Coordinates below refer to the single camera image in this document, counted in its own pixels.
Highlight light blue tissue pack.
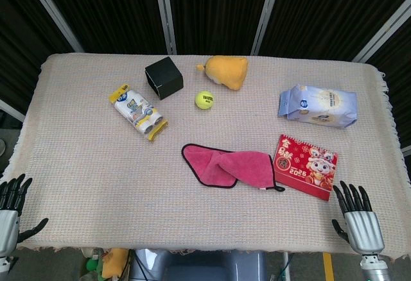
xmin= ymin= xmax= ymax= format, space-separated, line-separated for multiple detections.
xmin=277 ymin=83 xmax=358 ymax=130

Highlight beige woven tablecloth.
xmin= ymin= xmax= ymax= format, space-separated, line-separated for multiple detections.
xmin=0 ymin=53 xmax=411 ymax=261

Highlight red 2026 desk calendar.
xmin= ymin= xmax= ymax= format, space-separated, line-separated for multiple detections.
xmin=273 ymin=134 xmax=339 ymax=202

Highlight yellow plush on floor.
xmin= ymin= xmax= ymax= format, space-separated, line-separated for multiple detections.
xmin=101 ymin=248 xmax=129 ymax=279

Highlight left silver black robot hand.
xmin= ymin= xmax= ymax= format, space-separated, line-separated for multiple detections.
xmin=0 ymin=174 xmax=49 ymax=258

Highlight white rolls pack yellow ends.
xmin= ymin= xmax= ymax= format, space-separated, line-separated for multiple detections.
xmin=108 ymin=83 xmax=170 ymax=143

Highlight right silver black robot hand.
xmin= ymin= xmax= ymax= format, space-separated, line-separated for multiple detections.
xmin=331 ymin=180 xmax=385 ymax=256

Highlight grey robot torso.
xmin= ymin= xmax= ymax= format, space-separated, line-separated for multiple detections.
xmin=133 ymin=249 xmax=267 ymax=281

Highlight green plush on floor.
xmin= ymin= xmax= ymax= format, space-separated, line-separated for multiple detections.
xmin=85 ymin=257 xmax=104 ymax=275

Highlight yellow plush toy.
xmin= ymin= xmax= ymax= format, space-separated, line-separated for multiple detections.
xmin=196 ymin=55 xmax=249 ymax=91

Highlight yellow tennis ball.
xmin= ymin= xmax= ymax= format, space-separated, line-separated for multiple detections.
xmin=194 ymin=90 xmax=215 ymax=111

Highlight black cube box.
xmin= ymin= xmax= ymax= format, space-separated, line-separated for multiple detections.
xmin=144 ymin=56 xmax=184 ymax=101

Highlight pink towel with black trim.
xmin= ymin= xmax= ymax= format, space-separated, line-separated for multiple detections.
xmin=181 ymin=143 xmax=286 ymax=193

